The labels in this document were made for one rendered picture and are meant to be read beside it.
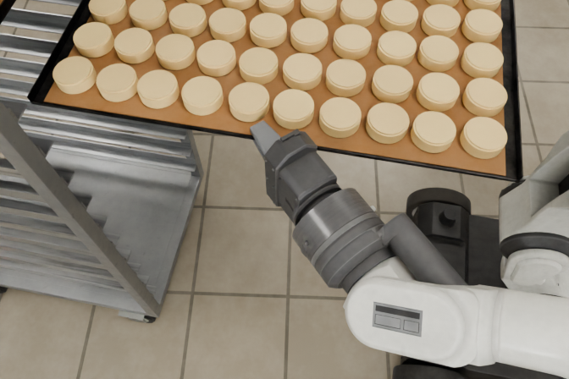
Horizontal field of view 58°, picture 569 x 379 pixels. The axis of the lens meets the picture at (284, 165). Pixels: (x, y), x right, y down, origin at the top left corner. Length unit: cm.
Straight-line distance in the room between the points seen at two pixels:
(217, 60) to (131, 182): 108
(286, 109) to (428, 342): 31
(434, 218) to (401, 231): 106
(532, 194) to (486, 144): 48
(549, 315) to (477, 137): 23
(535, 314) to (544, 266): 65
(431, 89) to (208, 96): 27
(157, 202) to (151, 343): 42
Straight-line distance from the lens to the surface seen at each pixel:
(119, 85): 67
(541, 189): 112
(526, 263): 113
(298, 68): 66
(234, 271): 169
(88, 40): 74
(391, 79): 66
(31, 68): 147
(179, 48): 69
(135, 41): 72
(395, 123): 62
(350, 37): 70
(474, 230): 165
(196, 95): 64
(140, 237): 162
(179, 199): 164
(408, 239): 52
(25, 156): 79
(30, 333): 180
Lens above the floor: 159
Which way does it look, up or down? 60 degrees down
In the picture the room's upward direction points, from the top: straight up
